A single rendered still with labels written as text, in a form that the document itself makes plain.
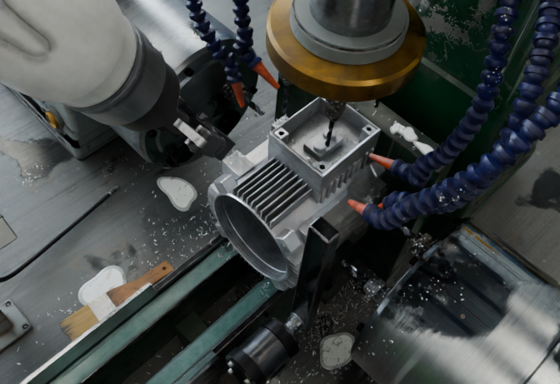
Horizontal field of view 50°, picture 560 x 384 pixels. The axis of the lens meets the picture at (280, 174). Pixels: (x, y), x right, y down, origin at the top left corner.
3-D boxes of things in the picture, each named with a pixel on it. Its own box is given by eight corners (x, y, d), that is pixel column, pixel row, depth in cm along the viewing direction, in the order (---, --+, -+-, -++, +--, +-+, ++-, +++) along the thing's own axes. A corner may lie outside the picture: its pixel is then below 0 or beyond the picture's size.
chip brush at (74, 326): (162, 256, 108) (162, 254, 108) (178, 276, 106) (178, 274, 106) (57, 325, 100) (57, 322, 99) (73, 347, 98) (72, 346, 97)
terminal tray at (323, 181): (320, 120, 93) (327, 87, 87) (372, 161, 89) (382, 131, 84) (265, 162, 88) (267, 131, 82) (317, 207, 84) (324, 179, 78)
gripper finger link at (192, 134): (161, 92, 59) (195, 123, 57) (185, 110, 64) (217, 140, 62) (145, 110, 59) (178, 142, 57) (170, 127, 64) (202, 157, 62)
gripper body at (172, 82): (182, 77, 54) (222, 110, 63) (125, 27, 57) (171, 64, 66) (127, 140, 54) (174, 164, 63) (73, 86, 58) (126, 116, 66)
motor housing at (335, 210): (292, 162, 107) (303, 88, 92) (374, 230, 100) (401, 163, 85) (207, 228, 99) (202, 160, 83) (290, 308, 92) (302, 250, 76)
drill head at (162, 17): (149, 28, 125) (132, -83, 105) (272, 131, 112) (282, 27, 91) (42, 87, 114) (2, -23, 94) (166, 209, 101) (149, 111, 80)
